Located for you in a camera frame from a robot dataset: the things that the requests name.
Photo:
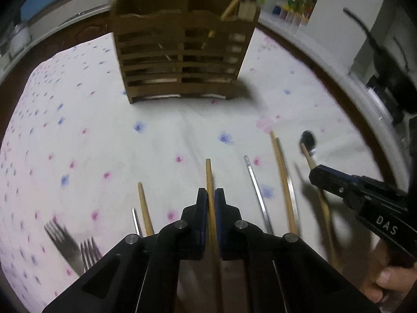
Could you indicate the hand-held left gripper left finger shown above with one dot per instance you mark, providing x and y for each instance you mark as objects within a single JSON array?
[{"x": 202, "y": 215}]

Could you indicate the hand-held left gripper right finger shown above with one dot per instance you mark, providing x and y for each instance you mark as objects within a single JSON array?
[{"x": 219, "y": 215}]

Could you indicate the person's right hand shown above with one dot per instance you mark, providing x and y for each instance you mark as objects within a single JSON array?
[{"x": 387, "y": 277}]

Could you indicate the row of condiment bottles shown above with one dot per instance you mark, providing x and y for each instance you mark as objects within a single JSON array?
[{"x": 295, "y": 11}]

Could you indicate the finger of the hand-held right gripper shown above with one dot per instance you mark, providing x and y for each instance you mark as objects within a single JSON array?
[{"x": 335, "y": 184}]

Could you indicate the wooden slatted utensil holder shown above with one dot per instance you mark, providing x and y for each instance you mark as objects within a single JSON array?
[{"x": 179, "y": 55}]

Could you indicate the metal fork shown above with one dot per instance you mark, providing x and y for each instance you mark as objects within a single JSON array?
[
  {"x": 65, "y": 244},
  {"x": 89, "y": 254}
]

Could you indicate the white floral tablecloth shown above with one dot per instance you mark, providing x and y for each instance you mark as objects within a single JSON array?
[{"x": 97, "y": 137}]

